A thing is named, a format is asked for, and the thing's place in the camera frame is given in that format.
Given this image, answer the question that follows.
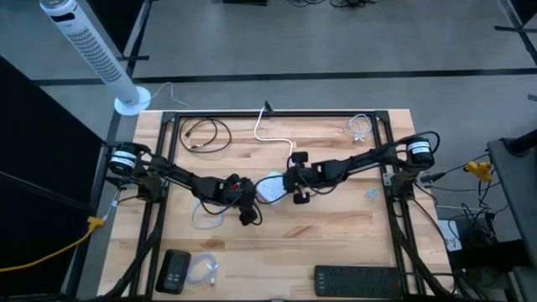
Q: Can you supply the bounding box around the light blue charger cable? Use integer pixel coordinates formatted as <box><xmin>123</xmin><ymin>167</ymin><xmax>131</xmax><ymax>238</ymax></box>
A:
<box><xmin>190</xmin><ymin>200</ymin><xmax>228</xmax><ymax>231</ymax></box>

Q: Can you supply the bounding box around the black table frame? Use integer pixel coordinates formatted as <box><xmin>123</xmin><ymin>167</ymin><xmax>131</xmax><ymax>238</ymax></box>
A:
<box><xmin>125</xmin><ymin>109</ymin><xmax>425</xmax><ymax>301</ymax></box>

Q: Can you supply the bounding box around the yellow cable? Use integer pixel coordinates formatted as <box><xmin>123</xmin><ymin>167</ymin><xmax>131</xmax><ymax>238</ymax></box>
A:
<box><xmin>0</xmin><ymin>215</ymin><xmax>107</xmax><ymax>274</ymax></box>

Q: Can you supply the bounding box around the thin white coiled cable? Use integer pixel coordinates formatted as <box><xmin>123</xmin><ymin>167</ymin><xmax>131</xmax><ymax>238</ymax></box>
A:
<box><xmin>342</xmin><ymin>113</ymin><xmax>374</xmax><ymax>143</ymax></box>

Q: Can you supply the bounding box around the white tower fan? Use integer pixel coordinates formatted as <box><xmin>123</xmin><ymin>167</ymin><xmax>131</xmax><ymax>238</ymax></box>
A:
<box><xmin>39</xmin><ymin>0</ymin><xmax>152</xmax><ymax>117</ymax></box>

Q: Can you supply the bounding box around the black equipment box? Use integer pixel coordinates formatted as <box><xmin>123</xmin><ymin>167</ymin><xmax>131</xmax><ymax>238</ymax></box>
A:
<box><xmin>455</xmin><ymin>216</ymin><xmax>525</xmax><ymax>273</ymax></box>

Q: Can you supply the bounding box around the white fan cord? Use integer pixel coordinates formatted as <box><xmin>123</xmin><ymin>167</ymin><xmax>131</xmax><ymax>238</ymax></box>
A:
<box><xmin>147</xmin><ymin>81</ymin><xmax>190</xmax><ymax>109</ymax></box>

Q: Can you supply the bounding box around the white plug cable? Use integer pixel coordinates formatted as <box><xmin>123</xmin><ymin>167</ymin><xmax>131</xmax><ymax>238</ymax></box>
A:
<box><xmin>100</xmin><ymin>189</ymin><xmax>123</xmax><ymax>222</ymax></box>

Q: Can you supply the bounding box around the black partition panel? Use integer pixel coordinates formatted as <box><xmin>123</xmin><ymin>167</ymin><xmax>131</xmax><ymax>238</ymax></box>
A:
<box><xmin>0</xmin><ymin>54</ymin><xmax>106</xmax><ymax>297</ymax></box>
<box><xmin>86</xmin><ymin>0</ymin><xmax>148</xmax><ymax>55</ymax></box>

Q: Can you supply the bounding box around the black cable bundle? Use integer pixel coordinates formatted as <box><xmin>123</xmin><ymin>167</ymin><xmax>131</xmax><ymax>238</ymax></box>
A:
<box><xmin>98</xmin><ymin>226</ymin><xmax>163</xmax><ymax>301</ymax></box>
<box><xmin>392</xmin><ymin>196</ymin><xmax>462</xmax><ymax>301</ymax></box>

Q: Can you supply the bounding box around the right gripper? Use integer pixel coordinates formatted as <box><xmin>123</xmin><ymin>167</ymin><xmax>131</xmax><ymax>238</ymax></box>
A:
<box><xmin>281</xmin><ymin>151</ymin><xmax>322</xmax><ymax>206</ymax></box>

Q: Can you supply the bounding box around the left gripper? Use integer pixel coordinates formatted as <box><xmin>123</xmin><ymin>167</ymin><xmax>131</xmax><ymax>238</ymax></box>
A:
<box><xmin>222</xmin><ymin>174</ymin><xmax>260</xmax><ymax>227</ymax></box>

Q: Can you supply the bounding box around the pale braided charger cable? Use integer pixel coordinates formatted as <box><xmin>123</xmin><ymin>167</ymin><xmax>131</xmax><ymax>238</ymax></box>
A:
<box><xmin>185</xmin><ymin>253</ymin><xmax>221</xmax><ymax>288</ymax></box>

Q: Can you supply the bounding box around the grey side table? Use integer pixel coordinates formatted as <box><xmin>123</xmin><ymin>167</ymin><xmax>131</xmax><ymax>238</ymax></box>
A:
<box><xmin>486</xmin><ymin>128</ymin><xmax>537</xmax><ymax>302</ymax></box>

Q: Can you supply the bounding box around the white power strip cord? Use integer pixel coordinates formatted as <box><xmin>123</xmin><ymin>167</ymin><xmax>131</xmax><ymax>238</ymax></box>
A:
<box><xmin>253</xmin><ymin>105</ymin><xmax>295</xmax><ymax>180</ymax></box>

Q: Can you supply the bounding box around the white paper label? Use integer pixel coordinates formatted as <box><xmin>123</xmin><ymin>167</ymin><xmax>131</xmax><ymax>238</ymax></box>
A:
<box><xmin>438</xmin><ymin>231</ymin><xmax>462</xmax><ymax>253</ymax></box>

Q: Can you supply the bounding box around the yellow connector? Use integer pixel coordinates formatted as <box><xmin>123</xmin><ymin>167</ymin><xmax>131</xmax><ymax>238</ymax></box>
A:
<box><xmin>462</xmin><ymin>160</ymin><xmax>493</xmax><ymax>183</ymax></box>

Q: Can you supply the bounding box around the black USB cable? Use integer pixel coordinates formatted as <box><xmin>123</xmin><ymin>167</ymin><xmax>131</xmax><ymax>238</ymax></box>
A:
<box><xmin>179</xmin><ymin>117</ymin><xmax>233</xmax><ymax>154</ymax></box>

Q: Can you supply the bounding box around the small black power strip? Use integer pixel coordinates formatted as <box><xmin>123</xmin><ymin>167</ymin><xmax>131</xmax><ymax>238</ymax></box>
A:
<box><xmin>154</xmin><ymin>248</ymin><xmax>192</xmax><ymax>295</ymax></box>

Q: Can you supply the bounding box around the long black power strip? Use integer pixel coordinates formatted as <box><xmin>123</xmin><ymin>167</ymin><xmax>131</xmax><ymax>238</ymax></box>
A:
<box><xmin>313</xmin><ymin>264</ymin><xmax>404</xmax><ymax>300</ymax></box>

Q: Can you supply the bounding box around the white cube power strip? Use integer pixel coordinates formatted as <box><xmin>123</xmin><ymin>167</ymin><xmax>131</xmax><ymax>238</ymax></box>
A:
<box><xmin>254</xmin><ymin>170</ymin><xmax>289</xmax><ymax>206</ymax></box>

